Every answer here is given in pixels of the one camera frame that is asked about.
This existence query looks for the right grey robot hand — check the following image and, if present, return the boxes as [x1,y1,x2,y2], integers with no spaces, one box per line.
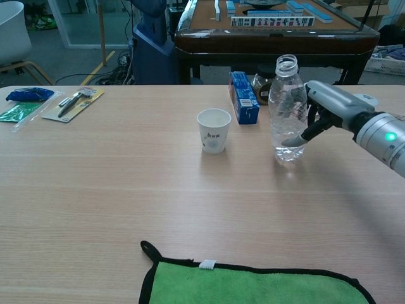
[281,80,377,149]

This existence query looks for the transparent plastic water bottle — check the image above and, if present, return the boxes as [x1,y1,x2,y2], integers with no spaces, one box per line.
[268,53,309,167]

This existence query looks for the blue robot base column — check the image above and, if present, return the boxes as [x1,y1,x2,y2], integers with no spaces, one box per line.
[129,0,178,86]

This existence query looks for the white paper cup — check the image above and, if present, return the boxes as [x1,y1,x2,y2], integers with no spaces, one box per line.
[196,108,232,155]

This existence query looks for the white round coaster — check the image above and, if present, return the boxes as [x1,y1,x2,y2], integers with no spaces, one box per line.
[352,92,380,107]

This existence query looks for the white plastic basket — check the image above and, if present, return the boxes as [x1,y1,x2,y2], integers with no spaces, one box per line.
[363,47,405,77]

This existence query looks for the glass jar black lid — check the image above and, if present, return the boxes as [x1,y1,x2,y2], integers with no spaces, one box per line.
[251,64,279,106]

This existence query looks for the black bag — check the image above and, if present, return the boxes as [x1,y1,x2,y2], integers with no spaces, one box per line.
[378,24,405,48]

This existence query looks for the blue cardboard box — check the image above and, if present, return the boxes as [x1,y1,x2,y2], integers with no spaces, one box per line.
[228,71,261,125]

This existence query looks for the long blue mahjong tile row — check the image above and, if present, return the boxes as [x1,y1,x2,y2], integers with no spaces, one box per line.
[286,0,333,25]

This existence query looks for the dark wooden mahjong table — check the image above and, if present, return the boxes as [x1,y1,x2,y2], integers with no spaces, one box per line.
[174,0,380,86]

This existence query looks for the white-faced mahjong tile row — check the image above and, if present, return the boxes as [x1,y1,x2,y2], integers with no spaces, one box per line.
[230,16,316,28]

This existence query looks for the short blue mahjong tile row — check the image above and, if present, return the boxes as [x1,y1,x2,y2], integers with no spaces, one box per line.
[247,9,297,18]

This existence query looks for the green microfiber cloth black trim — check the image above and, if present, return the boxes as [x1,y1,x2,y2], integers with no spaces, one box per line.
[138,240,377,304]

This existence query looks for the wooden pole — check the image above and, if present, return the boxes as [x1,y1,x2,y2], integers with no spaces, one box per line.
[96,0,108,67]

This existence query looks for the yellow pen blister card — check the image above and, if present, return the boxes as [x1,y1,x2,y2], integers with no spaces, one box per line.
[41,87,105,123]

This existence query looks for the clear plastic sleeve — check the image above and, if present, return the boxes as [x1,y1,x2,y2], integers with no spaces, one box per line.
[11,91,66,133]

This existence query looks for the blue plastic packet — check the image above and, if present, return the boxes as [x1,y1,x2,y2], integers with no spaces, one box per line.
[5,87,55,103]

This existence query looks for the green foil packet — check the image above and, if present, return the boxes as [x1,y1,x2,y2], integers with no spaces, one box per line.
[0,101,42,122]

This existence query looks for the white shell chair wooden legs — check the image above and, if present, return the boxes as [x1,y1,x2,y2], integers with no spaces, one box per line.
[0,1,54,86]

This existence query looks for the floor cable bundle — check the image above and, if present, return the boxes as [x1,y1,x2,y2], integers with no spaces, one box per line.
[56,50,137,86]

